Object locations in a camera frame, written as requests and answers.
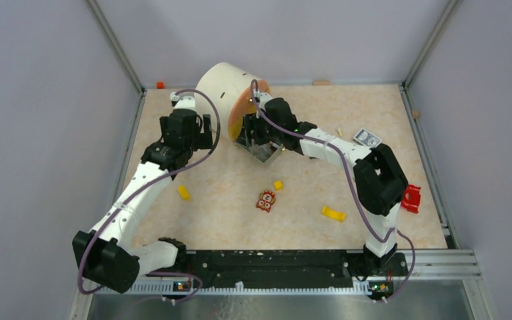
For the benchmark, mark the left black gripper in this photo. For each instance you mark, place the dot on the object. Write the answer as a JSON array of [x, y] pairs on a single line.
[[203, 140]]

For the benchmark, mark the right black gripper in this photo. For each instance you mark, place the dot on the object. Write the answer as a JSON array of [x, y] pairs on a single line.
[[259, 118]]

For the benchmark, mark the clear plastic wrapper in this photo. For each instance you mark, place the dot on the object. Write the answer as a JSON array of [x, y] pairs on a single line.
[[258, 141]]

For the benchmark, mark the cream round drawer organizer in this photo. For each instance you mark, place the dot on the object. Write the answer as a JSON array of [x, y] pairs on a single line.
[[228, 87]]

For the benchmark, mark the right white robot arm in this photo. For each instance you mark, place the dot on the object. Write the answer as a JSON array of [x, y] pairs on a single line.
[[376, 180]]

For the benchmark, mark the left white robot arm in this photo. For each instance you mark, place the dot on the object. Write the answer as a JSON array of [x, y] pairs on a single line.
[[104, 254]]

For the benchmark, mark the yellow wedge block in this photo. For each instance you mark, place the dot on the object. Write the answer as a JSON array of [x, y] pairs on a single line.
[[183, 193]]

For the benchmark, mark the small yellow cube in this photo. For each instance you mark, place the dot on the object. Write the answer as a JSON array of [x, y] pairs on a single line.
[[278, 185]]

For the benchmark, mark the red owl number toy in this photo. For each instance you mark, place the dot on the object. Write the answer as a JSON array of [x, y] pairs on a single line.
[[266, 201]]

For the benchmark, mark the yellow arch block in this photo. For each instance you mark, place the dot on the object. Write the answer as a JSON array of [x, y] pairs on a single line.
[[333, 214]]

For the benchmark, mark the red horseshoe toy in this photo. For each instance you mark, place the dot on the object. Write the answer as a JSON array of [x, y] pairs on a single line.
[[411, 199]]

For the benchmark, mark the wooden peg at wall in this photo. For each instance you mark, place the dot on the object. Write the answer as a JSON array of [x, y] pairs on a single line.
[[321, 82]]

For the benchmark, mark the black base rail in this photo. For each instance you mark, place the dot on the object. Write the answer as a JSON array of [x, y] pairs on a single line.
[[287, 269]]

